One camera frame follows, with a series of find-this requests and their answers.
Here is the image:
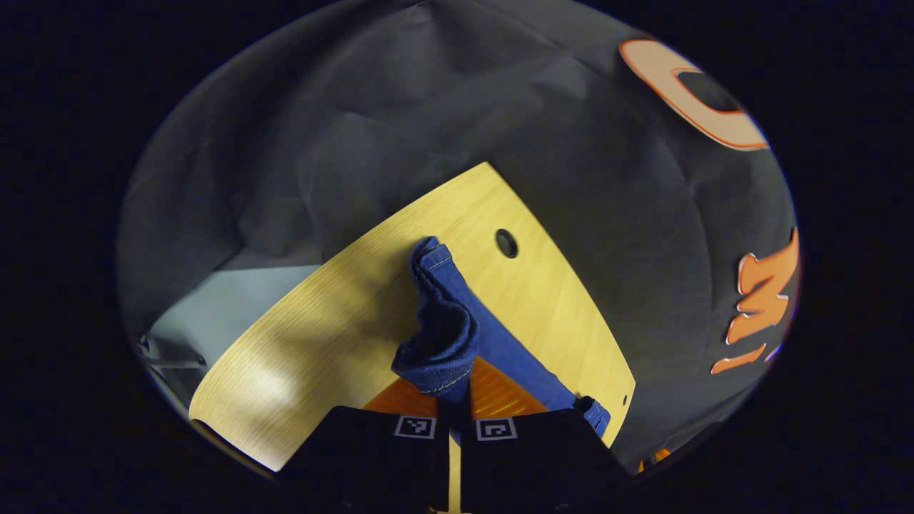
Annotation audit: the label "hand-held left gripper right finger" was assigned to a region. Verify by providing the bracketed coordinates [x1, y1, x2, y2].
[459, 356, 635, 513]

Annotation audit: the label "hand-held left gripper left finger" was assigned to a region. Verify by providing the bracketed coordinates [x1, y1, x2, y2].
[281, 376, 452, 513]

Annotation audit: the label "blue denim jeans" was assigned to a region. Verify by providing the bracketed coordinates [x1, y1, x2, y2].
[391, 236, 613, 440]

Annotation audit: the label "black backdrop cloth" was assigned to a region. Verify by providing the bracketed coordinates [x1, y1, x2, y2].
[118, 0, 800, 472]

